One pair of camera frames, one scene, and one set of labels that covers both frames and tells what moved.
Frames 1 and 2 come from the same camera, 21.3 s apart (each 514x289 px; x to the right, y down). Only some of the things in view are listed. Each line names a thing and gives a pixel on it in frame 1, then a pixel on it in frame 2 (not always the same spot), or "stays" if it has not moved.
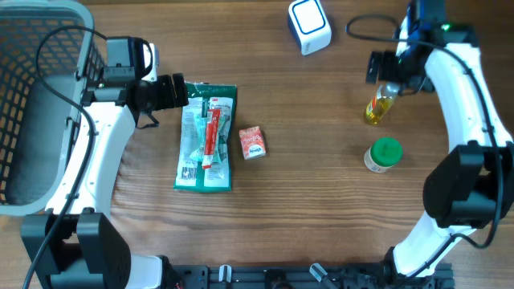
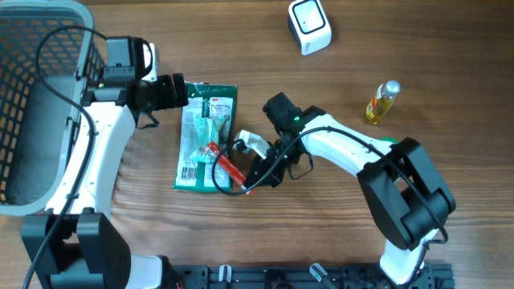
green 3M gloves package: (205, 152) stays
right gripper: (384, 74) -> (264, 167)
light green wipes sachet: (200, 123) stays
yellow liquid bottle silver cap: (382, 102) stays
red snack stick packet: (213, 120) -> (230, 167)
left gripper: (168, 99) stays
